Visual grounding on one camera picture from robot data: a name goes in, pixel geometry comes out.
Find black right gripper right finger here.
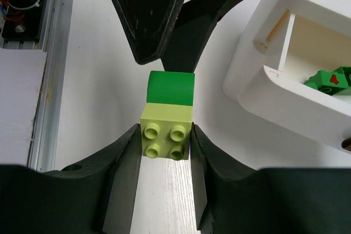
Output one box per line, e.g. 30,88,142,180
190,125,350,233

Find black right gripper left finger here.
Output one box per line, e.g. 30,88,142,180
1,124,141,233

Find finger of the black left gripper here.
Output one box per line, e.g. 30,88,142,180
112,0,184,65
161,0,243,72

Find green yellow lego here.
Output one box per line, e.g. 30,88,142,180
140,71,195,161

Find green square lego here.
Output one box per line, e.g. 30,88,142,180
304,66,350,96

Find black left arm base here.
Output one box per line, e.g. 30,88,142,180
1,0,48,42

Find white drawer cabinet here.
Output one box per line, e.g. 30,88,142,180
223,0,350,151

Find aluminium front rail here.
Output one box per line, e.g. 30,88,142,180
27,0,73,172

